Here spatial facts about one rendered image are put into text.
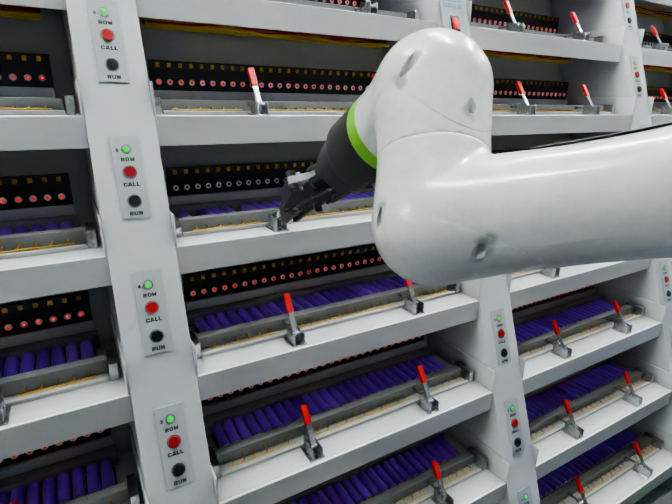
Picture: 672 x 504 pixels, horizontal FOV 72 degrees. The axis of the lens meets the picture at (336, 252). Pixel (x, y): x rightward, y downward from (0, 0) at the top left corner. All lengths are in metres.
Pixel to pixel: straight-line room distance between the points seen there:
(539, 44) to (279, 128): 0.77
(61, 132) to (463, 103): 0.56
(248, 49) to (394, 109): 0.72
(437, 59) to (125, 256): 0.51
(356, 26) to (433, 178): 0.67
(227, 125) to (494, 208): 0.55
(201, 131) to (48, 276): 0.31
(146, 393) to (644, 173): 0.66
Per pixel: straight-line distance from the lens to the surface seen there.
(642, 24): 2.28
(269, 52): 1.12
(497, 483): 1.18
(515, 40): 1.30
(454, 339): 1.14
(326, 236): 0.84
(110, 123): 0.77
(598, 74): 1.69
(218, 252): 0.77
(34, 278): 0.74
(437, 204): 0.35
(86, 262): 0.74
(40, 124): 0.77
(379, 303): 0.97
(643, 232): 0.36
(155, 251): 0.74
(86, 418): 0.76
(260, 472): 0.87
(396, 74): 0.43
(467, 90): 0.42
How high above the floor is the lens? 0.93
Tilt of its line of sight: 1 degrees down
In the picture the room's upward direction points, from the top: 9 degrees counter-clockwise
